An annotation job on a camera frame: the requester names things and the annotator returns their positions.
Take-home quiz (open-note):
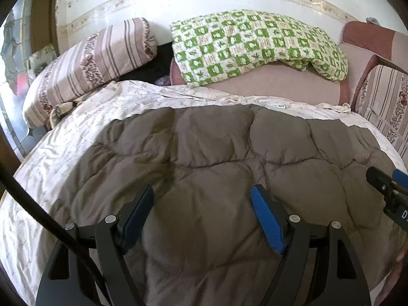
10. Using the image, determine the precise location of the grey-brown quilted down jacket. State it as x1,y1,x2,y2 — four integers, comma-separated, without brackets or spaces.
50,105,407,305

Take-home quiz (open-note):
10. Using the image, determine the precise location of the person's hand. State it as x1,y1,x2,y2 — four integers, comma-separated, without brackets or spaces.
374,243,407,306

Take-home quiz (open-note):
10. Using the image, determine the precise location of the white floral bed quilt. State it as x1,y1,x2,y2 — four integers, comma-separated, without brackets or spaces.
1,81,407,305

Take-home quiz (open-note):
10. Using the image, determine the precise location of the striped floral cushion right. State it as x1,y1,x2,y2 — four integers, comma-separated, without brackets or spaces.
355,65,407,162

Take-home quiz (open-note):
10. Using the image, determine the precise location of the pink red sofa back cover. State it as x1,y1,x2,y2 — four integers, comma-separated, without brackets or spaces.
169,20,408,107

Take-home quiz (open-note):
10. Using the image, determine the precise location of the striped floral pillow left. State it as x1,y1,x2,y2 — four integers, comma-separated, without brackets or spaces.
22,18,157,129

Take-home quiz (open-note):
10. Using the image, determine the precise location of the green checkered pillow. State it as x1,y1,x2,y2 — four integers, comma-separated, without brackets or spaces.
171,10,349,87

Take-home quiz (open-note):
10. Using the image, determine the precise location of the window with glass pane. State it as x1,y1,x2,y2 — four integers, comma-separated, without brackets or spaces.
1,0,46,161

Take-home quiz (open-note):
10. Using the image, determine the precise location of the black cable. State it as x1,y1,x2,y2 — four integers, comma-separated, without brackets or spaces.
0,161,109,306

